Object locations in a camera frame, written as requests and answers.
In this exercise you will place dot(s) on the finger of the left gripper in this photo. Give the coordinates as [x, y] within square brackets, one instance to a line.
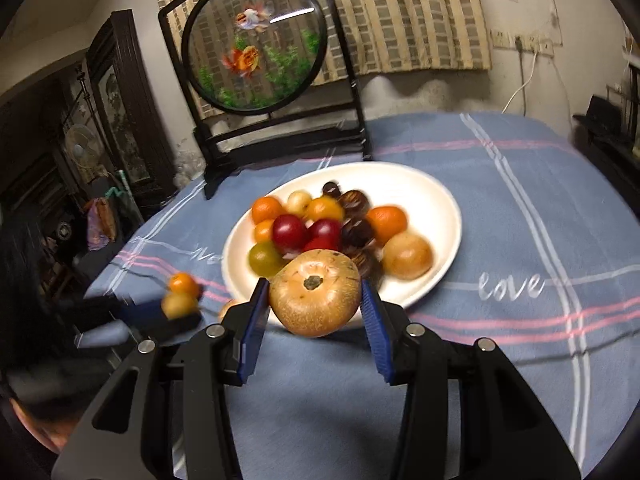
[121, 338]

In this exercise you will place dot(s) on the dark maroon fruit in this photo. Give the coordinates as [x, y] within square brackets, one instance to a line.
[354, 203]

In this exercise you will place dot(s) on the white electric fan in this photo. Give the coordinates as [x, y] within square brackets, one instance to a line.
[83, 146]

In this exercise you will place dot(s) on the red apple-like fruit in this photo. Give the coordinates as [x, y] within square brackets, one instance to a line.
[369, 267]

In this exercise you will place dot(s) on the tan brown pear fruit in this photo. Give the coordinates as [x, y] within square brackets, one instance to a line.
[316, 294]

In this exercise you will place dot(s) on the dark purple plum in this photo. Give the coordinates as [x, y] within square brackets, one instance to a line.
[331, 189]

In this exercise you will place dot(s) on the beige checked curtain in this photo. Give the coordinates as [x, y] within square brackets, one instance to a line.
[400, 15]

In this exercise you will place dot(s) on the pale yellow longan fruit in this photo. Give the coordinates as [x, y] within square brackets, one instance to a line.
[297, 203]

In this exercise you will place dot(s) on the pale tan small fruit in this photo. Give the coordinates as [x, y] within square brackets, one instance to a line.
[179, 305]

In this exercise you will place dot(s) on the wall power outlet strip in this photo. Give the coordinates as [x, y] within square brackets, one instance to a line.
[519, 42]

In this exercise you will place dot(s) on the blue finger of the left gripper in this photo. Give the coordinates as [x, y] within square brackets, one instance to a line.
[92, 312]

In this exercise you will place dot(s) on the dark framed painting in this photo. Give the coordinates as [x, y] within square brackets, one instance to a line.
[135, 136]

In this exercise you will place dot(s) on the round goldfish screen ornament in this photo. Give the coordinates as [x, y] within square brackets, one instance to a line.
[235, 139]

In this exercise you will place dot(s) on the large orange tangerine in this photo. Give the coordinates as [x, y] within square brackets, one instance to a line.
[386, 222]

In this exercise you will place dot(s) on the small orange fruit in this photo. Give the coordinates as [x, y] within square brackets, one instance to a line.
[185, 283]

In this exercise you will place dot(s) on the orange cherry tomato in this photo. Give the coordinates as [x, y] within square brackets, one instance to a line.
[263, 231]

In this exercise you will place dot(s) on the dark red cherry tomato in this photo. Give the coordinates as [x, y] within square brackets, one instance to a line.
[289, 234]

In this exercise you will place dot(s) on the small orange tangerine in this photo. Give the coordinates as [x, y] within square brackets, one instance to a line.
[266, 208]

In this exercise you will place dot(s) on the large yellow-brown round fruit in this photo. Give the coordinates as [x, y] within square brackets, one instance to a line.
[407, 256]

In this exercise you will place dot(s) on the green-yellow tomato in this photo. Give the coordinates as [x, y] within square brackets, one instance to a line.
[265, 260]

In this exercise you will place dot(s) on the dark brown mangosteen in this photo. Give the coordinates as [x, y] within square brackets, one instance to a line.
[356, 234]

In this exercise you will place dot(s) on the blue striped tablecloth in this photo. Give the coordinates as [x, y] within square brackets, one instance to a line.
[548, 268]

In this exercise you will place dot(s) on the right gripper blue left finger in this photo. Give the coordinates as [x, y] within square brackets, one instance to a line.
[220, 355]

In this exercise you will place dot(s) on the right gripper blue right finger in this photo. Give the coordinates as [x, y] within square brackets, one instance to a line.
[408, 354]

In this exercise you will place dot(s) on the white oval plate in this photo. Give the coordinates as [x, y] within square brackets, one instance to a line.
[432, 213]

